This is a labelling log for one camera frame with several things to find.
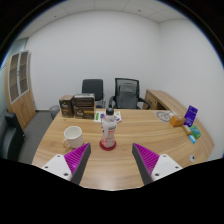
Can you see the small green box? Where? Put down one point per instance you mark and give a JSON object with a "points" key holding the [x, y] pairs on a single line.
{"points": [[195, 132]]}

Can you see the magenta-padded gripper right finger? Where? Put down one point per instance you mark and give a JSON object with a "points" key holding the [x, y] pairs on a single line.
{"points": [[165, 165]]}

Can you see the white green purple leaflet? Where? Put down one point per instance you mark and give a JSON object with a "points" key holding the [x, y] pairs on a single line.
{"points": [[98, 116]]}

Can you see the cream patterned ceramic mug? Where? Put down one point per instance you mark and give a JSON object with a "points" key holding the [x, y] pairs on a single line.
{"points": [[74, 136]]}

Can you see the round white disc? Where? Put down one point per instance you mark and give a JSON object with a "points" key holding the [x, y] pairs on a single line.
{"points": [[164, 116]]}

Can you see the wooden shelf cabinet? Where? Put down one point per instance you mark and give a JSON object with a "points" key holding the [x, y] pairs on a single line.
{"points": [[21, 100]]}

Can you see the flat round red coaster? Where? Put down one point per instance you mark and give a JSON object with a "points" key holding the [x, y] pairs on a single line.
{"points": [[107, 148]]}

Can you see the black leather sofa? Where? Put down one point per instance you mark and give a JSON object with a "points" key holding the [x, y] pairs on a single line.
{"points": [[10, 136]]}

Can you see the small orange wooden box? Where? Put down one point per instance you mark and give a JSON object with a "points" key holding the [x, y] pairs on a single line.
{"points": [[176, 120]]}

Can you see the tall dark brown carton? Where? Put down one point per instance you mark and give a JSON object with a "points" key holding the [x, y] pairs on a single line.
{"points": [[66, 106]]}

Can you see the small white table socket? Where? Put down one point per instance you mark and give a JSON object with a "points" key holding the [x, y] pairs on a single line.
{"points": [[192, 158]]}

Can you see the black padded office chair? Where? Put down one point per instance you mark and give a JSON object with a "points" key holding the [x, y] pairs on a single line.
{"points": [[92, 88]]}

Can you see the grey waste bin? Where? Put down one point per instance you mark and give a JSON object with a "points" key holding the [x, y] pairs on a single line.
{"points": [[54, 111]]}

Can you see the clear black-capped drink bottle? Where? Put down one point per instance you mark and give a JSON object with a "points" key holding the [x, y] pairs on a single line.
{"points": [[108, 130]]}

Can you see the black mesh office chair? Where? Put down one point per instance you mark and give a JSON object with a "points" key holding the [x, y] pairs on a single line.
{"points": [[128, 95]]}

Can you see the wooden side desk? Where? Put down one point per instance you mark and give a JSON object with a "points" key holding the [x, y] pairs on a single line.
{"points": [[163, 98]]}

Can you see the wide brown carton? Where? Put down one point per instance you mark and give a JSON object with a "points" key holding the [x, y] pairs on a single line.
{"points": [[85, 112]]}

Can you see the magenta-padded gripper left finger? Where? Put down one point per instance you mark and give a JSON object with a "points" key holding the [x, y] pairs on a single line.
{"points": [[60, 165]]}

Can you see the small blue box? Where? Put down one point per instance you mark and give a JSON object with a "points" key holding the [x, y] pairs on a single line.
{"points": [[192, 139]]}

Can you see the purple standing card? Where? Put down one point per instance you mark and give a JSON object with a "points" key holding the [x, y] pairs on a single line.
{"points": [[190, 115]]}

